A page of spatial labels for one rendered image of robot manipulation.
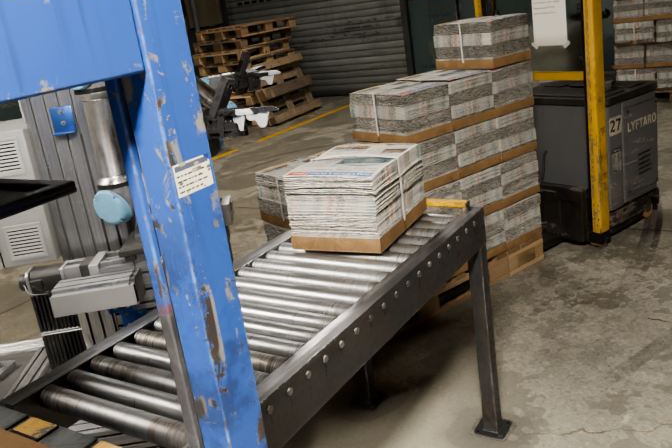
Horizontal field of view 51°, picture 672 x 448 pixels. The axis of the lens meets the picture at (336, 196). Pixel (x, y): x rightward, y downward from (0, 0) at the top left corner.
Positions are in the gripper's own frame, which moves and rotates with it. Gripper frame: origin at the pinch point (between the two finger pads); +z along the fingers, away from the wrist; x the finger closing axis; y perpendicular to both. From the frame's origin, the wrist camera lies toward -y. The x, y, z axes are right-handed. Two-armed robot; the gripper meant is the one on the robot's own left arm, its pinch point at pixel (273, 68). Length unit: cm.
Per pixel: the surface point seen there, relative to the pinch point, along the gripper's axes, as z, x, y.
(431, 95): 57, 38, 16
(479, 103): 87, 36, 26
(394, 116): 39, 35, 23
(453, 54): 96, 7, 9
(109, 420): -116, 161, 24
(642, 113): 203, 39, 55
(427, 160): 51, 43, 44
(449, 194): 61, 45, 63
